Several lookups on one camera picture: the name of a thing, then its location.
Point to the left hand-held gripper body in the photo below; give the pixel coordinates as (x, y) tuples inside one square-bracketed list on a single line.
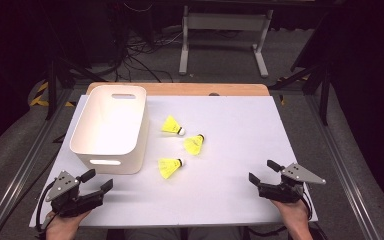
[(70, 200)]

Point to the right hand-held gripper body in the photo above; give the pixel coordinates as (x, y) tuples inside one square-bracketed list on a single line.
[(288, 191)]

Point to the white plastic basket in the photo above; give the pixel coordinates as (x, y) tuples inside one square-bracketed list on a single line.
[(108, 123)]

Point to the yellow shuttlecock dark cork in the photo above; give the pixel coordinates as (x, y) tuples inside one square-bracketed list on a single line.
[(193, 144), (168, 167)]

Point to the yellow shuttlecock white cork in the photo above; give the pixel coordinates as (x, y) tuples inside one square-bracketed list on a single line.
[(172, 127)]

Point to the person's right hand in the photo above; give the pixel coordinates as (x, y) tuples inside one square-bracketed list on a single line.
[(293, 215)]

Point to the person's left hand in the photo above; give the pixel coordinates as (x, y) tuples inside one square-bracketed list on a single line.
[(63, 228)]

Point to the white table cover board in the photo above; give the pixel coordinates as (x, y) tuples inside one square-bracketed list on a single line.
[(220, 186)]

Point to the black tripod stand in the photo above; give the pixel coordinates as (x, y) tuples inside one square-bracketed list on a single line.
[(325, 96), (51, 86)]

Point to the yellow black floor tape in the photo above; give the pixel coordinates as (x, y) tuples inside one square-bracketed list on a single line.
[(41, 88)]

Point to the aluminium floor rail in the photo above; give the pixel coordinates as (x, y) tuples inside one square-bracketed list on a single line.
[(20, 170), (343, 166)]

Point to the white metal stand frame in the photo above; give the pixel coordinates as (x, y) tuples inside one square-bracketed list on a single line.
[(225, 21)]

